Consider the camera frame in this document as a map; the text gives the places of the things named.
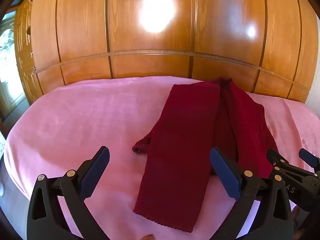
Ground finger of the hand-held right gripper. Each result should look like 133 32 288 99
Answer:
298 148 320 170
266 148 288 173

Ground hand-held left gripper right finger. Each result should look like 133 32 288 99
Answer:
209 147 293 240

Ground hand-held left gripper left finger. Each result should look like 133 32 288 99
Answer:
27 145 110 240

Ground dark red pants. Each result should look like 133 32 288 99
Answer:
132 77 279 232

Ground person's right hand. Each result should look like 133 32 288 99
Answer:
291 206 304 240

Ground pink bedspread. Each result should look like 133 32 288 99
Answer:
0 76 320 240

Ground glazed door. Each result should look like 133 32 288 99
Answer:
0 11 25 122

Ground wooden wardrobe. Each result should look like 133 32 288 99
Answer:
14 0 320 105

